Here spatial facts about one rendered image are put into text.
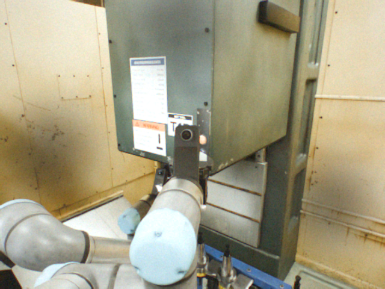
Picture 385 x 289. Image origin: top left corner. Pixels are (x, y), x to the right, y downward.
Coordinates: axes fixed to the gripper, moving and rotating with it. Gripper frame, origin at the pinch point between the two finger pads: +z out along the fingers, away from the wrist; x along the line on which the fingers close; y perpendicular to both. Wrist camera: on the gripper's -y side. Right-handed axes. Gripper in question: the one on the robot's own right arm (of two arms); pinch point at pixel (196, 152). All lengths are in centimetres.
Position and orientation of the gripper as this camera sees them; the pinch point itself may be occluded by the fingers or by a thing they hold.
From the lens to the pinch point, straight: 62.2
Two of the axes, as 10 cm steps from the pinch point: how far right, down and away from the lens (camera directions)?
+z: 1.3, -2.8, 9.5
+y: 0.0, 9.6, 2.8
